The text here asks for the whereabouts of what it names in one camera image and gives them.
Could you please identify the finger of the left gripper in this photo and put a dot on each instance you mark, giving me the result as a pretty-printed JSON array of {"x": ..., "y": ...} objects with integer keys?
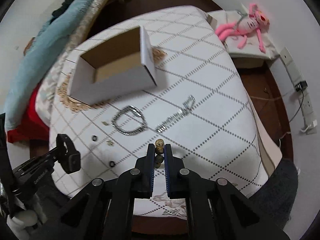
[{"x": 68, "y": 156}]

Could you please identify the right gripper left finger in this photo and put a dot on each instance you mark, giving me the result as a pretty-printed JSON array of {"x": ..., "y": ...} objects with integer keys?
[{"x": 145, "y": 180}]

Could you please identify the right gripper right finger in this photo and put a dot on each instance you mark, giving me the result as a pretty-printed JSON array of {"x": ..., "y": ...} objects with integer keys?
[{"x": 173, "y": 178}]

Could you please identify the gold crown pendant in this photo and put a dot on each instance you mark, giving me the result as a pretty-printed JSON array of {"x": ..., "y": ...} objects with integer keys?
[{"x": 110, "y": 143}]

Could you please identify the red blanket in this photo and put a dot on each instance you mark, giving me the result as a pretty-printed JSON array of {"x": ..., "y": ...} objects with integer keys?
[{"x": 31, "y": 126}]

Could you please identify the patterned white tablecloth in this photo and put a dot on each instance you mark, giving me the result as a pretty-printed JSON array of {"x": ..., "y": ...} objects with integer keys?
[{"x": 200, "y": 107}]

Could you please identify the light blue duvet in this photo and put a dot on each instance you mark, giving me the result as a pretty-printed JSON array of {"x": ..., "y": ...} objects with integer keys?
[{"x": 48, "y": 45}]

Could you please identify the dark fuzzy cushion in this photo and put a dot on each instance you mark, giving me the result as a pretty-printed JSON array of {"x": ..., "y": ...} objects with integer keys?
[{"x": 277, "y": 196}]

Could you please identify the white cardboard box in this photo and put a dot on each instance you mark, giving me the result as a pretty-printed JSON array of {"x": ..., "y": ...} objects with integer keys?
[{"x": 120, "y": 65}]

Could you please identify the black plug adapter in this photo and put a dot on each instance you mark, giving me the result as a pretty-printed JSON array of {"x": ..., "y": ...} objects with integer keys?
[{"x": 301, "y": 86}]

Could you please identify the white power strip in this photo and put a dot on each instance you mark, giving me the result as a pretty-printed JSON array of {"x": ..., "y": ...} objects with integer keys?
[{"x": 305, "y": 105}]

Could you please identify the black clothing on bed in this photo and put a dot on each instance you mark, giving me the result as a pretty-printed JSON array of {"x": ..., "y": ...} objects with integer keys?
[{"x": 58, "y": 12}]

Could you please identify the pink plush toy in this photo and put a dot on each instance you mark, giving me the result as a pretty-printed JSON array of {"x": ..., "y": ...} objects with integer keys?
[{"x": 253, "y": 22}]

